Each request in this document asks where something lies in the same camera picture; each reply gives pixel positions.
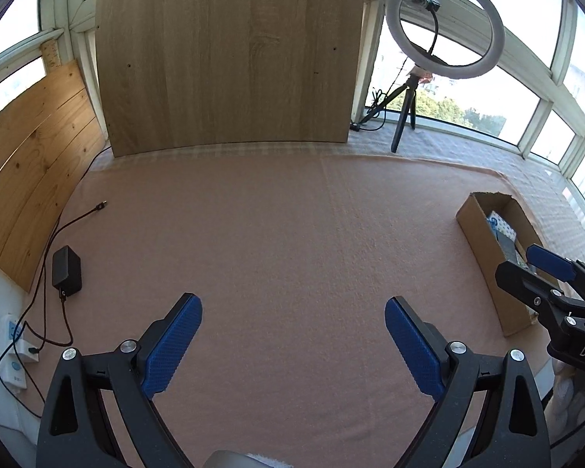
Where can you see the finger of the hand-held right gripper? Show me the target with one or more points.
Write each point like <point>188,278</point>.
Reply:
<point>551,263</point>
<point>526,285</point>

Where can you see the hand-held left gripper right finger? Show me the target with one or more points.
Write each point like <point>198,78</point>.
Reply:
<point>414,346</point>

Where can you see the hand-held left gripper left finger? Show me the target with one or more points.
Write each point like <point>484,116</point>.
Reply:
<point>173,346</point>

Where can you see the patterned tissue pack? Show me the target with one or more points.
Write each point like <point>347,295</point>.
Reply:
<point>499,224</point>

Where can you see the cardboard box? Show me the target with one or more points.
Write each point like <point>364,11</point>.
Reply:
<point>482,234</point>

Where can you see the person's right hand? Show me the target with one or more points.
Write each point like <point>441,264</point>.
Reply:
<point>573,395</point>

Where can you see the white power strip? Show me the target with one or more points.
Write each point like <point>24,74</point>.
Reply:
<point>9,351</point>

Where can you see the black tripod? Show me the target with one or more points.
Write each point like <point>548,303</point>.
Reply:
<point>400,126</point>

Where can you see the pine plank board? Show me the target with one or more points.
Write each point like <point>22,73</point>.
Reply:
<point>24,180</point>

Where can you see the light wood board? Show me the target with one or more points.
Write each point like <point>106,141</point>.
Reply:
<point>224,58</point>

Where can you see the black gooseneck mount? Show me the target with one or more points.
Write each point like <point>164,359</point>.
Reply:
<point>435,29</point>

